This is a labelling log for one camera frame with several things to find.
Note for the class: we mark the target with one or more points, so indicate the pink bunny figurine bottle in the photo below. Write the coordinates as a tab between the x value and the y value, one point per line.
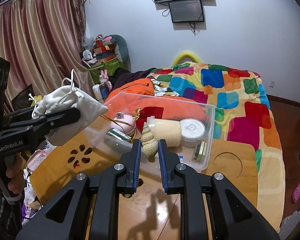
102	90

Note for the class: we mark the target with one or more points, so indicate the cream frosted plastic jar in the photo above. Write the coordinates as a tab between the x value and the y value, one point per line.
169	130

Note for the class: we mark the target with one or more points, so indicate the round white powder puff case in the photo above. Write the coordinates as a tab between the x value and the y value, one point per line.
192	132

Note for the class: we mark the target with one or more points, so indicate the clear plastic storage bin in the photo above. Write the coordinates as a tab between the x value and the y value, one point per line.
96	132

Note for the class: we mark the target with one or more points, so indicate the orange quilted jacket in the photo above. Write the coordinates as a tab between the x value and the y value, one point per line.
139	94

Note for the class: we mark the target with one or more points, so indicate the pink round bottle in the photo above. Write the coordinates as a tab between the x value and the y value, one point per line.
124	123

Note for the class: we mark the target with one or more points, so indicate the red velvet pouch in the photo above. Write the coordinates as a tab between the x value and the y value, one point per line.
143	114

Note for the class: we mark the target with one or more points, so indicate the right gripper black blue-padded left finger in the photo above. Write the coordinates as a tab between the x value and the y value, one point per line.
87	206

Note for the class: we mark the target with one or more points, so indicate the white drawstring pouch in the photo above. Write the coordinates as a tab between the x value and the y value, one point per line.
67	96

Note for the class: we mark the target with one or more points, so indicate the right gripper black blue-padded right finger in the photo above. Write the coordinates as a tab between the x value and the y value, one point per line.
210	202

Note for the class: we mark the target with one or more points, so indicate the colourful patchwork blanket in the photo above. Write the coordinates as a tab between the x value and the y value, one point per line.
242	115

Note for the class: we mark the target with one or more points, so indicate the small black wall monitor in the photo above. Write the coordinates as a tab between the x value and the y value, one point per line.
187	11

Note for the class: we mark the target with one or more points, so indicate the pink croc shoe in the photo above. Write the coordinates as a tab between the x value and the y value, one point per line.
296	193

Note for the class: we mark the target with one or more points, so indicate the pile of toys and boxes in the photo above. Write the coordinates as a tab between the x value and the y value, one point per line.
106	50

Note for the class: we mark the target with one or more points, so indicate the pink striped curtain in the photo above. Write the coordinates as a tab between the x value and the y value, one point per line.
42	40

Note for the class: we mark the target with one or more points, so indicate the wall power socket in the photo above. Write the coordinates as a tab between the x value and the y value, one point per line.
272	84

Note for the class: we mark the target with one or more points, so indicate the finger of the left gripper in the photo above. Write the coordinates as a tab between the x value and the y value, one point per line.
17	116
48	122

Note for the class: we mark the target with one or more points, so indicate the beige spiral seashell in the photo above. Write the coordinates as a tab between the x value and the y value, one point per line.
149	143

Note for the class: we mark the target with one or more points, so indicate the blue Max staples box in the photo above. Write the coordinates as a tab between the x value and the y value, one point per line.
181	160

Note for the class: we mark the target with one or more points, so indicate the person's left hand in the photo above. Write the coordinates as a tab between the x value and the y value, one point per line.
15	173

